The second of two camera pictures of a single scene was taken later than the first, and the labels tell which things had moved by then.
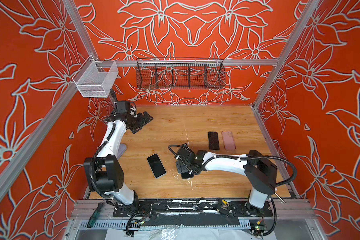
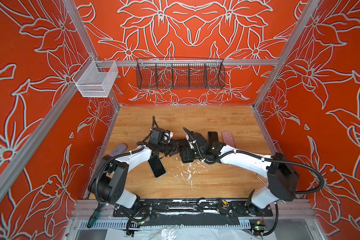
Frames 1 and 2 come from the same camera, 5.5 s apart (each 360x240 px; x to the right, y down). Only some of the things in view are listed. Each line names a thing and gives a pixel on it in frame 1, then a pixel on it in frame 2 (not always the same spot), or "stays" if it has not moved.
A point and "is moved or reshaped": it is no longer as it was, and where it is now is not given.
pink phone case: [228, 140] stays
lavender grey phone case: [122, 147] stays
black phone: [187, 175] is moved or reshaped
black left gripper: [142, 121] → [173, 147]
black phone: [213, 140] stays
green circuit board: [258, 229] stays
